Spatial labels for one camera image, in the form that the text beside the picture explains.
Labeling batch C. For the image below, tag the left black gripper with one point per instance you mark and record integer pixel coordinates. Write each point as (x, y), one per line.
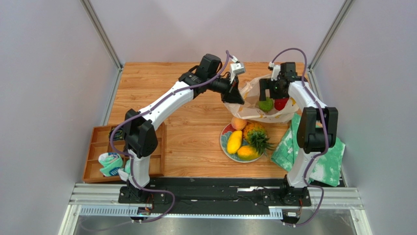
(233, 95)

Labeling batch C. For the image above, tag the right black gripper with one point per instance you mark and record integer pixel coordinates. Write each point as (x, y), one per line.
(271, 85)

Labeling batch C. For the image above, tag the banana print plastic bag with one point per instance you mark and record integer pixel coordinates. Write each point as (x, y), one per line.
(250, 110)

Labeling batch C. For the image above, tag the green bumpy fake fruit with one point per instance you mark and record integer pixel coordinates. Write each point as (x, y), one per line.
(266, 105)

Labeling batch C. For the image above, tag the fake peach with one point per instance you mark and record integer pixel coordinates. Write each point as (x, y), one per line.
(238, 124)

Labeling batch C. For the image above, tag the fake pineapple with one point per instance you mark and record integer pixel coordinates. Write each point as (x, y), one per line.
(256, 136)

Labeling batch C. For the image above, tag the yellow fake fruit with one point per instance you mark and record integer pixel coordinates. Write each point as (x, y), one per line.
(234, 142)

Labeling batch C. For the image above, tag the yellow green fake mango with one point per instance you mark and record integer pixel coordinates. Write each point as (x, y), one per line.
(248, 153)

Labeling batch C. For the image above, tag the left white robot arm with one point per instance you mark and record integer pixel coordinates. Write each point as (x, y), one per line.
(139, 128)

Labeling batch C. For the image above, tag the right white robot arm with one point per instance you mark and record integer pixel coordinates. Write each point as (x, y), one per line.
(318, 125)

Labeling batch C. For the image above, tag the red fake fruit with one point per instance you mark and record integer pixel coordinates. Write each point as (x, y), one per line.
(279, 104)

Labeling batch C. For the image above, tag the green white tie-dye cloth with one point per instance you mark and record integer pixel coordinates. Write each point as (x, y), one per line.
(327, 170)

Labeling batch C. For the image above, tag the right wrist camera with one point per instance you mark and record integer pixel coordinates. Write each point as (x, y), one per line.
(275, 68)

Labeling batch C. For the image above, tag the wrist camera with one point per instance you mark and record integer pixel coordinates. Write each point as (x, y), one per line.
(275, 68)
(236, 68)

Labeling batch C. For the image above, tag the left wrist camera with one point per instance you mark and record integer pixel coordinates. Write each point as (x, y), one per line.
(236, 68)

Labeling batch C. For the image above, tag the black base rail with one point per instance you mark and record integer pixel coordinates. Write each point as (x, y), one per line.
(215, 196)

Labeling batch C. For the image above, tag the dark bundled cable item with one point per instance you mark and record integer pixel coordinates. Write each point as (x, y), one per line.
(118, 136)

